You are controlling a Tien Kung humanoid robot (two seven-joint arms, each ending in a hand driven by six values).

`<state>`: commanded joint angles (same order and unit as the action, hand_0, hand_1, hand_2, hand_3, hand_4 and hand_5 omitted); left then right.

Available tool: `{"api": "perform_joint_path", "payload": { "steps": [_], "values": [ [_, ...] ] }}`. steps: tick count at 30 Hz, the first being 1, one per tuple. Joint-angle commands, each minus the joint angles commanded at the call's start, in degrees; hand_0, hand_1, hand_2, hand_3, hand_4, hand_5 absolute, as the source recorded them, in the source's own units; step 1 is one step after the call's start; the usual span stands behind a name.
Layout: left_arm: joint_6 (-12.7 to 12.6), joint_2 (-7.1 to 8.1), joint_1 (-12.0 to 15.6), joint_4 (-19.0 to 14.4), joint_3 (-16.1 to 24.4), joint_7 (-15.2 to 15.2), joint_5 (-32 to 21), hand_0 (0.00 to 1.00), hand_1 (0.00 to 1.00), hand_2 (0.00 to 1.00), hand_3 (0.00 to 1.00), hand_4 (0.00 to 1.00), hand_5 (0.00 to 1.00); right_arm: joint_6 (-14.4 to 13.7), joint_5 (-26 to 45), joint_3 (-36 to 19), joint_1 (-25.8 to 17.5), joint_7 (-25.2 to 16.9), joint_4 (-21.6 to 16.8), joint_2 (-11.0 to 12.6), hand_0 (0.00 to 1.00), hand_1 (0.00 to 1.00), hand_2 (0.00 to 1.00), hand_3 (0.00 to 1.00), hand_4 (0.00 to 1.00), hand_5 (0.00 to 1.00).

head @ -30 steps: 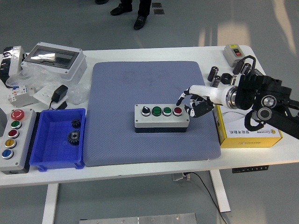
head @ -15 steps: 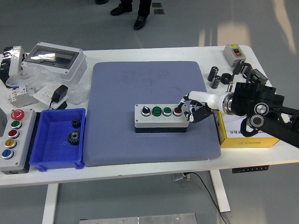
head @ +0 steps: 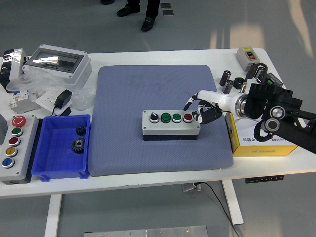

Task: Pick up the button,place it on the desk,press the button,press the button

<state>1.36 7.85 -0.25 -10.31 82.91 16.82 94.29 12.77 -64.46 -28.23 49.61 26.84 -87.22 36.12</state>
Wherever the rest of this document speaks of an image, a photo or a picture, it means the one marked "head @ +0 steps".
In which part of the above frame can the large black gear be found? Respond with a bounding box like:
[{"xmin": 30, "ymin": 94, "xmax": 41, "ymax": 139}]
[{"xmin": 71, "ymin": 137, "xmax": 86, "ymax": 155}]

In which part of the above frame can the blue-grey mat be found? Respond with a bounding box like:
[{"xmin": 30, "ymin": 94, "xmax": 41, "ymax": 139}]
[{"xmin": 88, "ymin": 64, "xmax": 235, "ymax": 177}]

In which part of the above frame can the black power adapter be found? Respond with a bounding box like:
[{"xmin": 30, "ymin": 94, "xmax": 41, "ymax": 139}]
[{"xmin": 51, "ymin": 89, "xmax": 73, "ymax": 117}]

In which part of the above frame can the white table leg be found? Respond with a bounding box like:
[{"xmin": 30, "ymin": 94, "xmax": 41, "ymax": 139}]
[
  {"xmin": 221, "ymin": 179, "xmax": 244, "ymax": 225},
  {"xmin": 44, "ymin": 194, "xmax": 62, "ymax": 237}
]

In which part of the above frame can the clear plastic bag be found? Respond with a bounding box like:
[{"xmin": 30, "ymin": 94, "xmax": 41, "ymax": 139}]
[{"xmin": 6, "ymin": 68, "xmax": 97, "ymax": 111}]

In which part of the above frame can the white wall socket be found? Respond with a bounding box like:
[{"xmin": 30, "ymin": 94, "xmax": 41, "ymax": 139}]
[{"xmin": 35, "ymin": 91, "xmax": 72, "ymax": 116}]

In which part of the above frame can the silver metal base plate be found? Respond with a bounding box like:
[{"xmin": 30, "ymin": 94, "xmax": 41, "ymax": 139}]
[{"xmin": 83, "ymin": 225, "xmax": 209, "ymax": 237}]

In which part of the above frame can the grey clear-lid distribution box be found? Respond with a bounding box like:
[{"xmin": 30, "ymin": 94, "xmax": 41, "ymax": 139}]
[{"xmin": 22, "ymin": 44, "xmax": 92, "ymax": 86}]

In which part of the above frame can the white circuit breaker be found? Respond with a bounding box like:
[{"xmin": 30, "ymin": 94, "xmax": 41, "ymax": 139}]
[{"xmin": 6, "ymin": 89, "xmax": 32, "ymax": 108}]

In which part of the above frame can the grey metal plate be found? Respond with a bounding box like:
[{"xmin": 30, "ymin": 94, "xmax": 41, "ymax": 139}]
[{"xmin": 13, "ymin": 100, "xmax": 42, "ymax": 115}]

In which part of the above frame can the grey under-table bracket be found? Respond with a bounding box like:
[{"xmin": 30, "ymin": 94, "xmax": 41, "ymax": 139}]
[{"xmin": 182, "ymin": 183, "xmax": 202, "ymax": 193}]

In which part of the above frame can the black module with green terminal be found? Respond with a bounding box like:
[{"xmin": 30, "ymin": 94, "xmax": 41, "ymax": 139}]
[{"xmin": 265, "ymin": 72, "xmax": 287, "ymax": 89}]

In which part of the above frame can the grey two-button switch box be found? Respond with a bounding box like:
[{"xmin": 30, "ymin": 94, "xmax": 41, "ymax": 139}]
[{"xmin": 236, "ymin": 46, "xmax": 262, "ymax": 72}]

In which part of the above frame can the grey five-button control box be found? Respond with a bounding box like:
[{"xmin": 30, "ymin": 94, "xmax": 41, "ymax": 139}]
[{"xmin": 0, "ymin": 114, "xmax": 40, "ymax": 185}]

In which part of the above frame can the grey four-button control box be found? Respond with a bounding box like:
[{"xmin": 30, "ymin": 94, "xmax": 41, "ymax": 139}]
[{"xmin": 142, "ymin": 110, "xmax": 201, "ymax": 142}]

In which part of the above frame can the black floor cable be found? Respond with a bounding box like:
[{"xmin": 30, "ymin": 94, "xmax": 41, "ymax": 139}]
[{"xmin": 195, "ymin": 182, "xmax": 238, "ymax": 237}]

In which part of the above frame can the yellow and white cardboard box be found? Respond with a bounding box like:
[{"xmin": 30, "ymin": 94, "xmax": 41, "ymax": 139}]
[{"xmin": 225, "ymin": 112, "xmax": 299, "ymax": 158}]

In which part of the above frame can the person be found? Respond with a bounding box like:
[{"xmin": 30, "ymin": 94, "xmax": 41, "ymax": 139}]
[{"xmin": 116, "ymin": 0, "xmax": 158, "ymax": 32}]

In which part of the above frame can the black table control panel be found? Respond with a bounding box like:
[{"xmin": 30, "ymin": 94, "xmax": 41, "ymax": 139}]
[{"xmin": 245, "ymin": 174, "xmax": 284, "ymax": 184}]

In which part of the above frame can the blue plastic bin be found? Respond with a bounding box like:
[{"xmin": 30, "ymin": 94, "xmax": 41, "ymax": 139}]
[{"xmin": 31, "ymin": 114, "xmax": 91, "ymax": 182}]

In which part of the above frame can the white device in plastic wrap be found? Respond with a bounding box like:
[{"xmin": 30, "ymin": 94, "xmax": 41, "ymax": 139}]
[{"xmin": 0, "ymin": 48, "xmax": 27, "ymax": 90}]

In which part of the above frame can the black cylindrical capacitor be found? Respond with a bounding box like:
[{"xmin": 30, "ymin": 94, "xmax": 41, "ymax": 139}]
[
  {"xmin": 246, "ymin": 64, "xmax": 257, "ymax": 79},
  {"xmin": 223, "ymin": 79, "xmax": 234, "ymax": 94},
  {"xmin": 220, "ymin": 70, "xmax": 232, "ymax": 87},
  {"xmin": 255, "ymin": 66, "xmax": 267, "ymax": 83}
]

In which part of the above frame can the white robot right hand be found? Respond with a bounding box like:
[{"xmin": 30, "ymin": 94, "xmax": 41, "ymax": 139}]
[{"xmin": 183, "ymin": 90, "xmax": 237, "ymax": 125}]

